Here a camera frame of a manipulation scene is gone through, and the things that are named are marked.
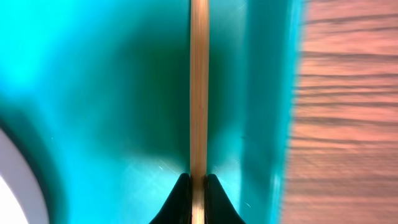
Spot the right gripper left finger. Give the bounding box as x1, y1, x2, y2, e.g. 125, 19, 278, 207
150, 173, 192, 224

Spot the wooden chopstick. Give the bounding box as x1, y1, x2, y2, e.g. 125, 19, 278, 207
190, 0, 210, 224

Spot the teal serving tray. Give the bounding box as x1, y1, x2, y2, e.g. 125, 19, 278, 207
1, 0, 304, 223

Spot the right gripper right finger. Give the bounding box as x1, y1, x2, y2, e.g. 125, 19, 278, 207
205, 174, 245, 224

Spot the large white plate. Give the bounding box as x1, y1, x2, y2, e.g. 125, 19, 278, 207
1, 131, 50, 224

